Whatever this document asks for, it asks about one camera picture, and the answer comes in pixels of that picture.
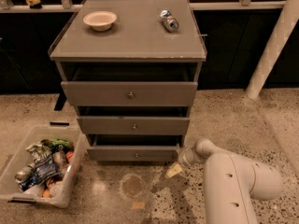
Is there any grey bottom drawer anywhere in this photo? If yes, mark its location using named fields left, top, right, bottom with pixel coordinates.
left=87, top=134, right=182, bottom=161

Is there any grey drawer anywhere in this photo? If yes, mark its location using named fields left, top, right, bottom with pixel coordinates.
left=87, top=134, right=182, bottom=161
left=62, top=63, right=199, bottom=106
left=78, top=106, right=190, bottom=135

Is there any orange fruit in bin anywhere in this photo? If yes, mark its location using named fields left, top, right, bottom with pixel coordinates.
left=42, top=189, right=50, bottom=198

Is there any small yellow toy figure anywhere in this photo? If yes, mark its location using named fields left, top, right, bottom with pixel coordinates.
left=25, top=0, right=42, bottom=8

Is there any grey top drawer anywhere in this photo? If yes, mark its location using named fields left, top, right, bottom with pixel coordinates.
left=62, top=63, right=199, bottom=106

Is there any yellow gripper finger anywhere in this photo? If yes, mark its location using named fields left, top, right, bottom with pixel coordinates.
left=164, top=162, right=183, bottom=178

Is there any crushed silver soda can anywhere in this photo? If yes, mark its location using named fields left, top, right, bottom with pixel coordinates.
left=160, top=9, right=179, bottom=33

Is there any grey drawer cabinet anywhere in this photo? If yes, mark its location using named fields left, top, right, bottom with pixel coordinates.
left=48, top=0, right=208, bottom=147

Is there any beige bowl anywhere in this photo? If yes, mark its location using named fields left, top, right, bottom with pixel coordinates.
left=83, top=11, right=117, bottom=32

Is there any green snack bag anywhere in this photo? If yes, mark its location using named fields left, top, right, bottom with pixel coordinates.
left=41, top=138, right=74, bottom=153

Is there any blue white chip bag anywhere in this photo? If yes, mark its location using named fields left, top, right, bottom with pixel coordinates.
left=26, top=143, right=57, bottom=184

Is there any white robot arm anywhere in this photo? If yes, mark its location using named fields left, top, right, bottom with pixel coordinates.
left=165, top=139, right=283, bottom=224

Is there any white diagonal pillar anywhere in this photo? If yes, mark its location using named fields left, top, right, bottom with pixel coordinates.
left=245, top=0, right=299, bottom=100

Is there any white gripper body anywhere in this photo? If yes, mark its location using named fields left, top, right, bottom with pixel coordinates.
left=178, top=147, right=205, bottom=168

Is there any clear plastic bin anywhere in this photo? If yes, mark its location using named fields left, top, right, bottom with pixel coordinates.
left=0, top=126, right=85, bottom=208

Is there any silver can in bin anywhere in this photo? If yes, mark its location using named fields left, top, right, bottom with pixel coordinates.
left=15, top=163, right=36, bottom=183

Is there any grey middle drawer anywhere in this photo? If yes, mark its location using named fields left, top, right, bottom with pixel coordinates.
left=78, top=106, right=190, bottom=135

